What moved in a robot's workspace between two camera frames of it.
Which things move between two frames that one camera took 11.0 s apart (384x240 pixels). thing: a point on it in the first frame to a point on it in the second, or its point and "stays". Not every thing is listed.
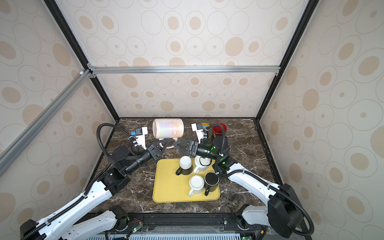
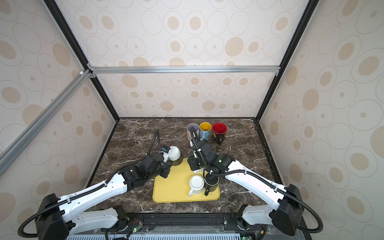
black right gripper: [192, 148] to [191, 163]
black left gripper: [156, 152] to [167, 168]
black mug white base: [186, 166] to [174, 155]
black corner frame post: [307, 15] stays
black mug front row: [211, 182] stays
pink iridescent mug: [168, 128] to [189, 134]
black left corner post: [81, 57] stays
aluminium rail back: [92, 70] stays
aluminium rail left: [11, 151] stays
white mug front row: [196, 183] stays
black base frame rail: [188, 223] stays
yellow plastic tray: [169, 187] stays
